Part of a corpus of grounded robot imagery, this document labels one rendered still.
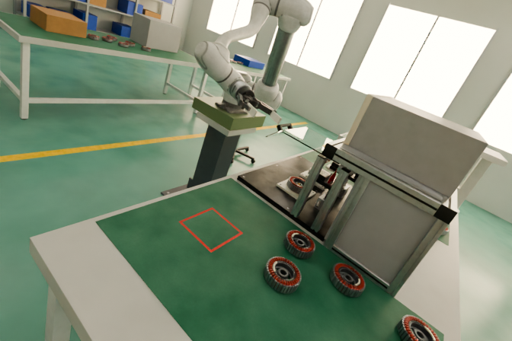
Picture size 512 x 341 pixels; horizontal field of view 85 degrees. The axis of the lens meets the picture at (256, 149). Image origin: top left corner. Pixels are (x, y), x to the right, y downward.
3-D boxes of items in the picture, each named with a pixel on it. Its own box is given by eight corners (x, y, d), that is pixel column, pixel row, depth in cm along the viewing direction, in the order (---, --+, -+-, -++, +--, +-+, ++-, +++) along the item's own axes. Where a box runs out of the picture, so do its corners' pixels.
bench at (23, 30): (-14, 84, 289) (-16, 7, 261) (165, 92, 466) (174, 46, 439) (17, 122, 248) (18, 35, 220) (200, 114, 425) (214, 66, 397)
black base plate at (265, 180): (236, 179, 131) (238, 175, 131) (298, 158, 183) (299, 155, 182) (322, 241, 110) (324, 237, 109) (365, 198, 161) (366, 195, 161)
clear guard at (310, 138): (265, 137, 119) (270, 124, 117) (292, 132, 138) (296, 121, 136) (332, 176, 104) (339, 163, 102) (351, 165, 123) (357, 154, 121)
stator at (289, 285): (299, 273, 90) (303, 265, 89) (295, 301, 80) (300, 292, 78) (267, 258, 91) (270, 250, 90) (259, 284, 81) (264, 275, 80)
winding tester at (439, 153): (343, 142, 109) (367, 93, 101) (370, 133, 144) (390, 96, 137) (449, 198, 91) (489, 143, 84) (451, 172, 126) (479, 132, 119)
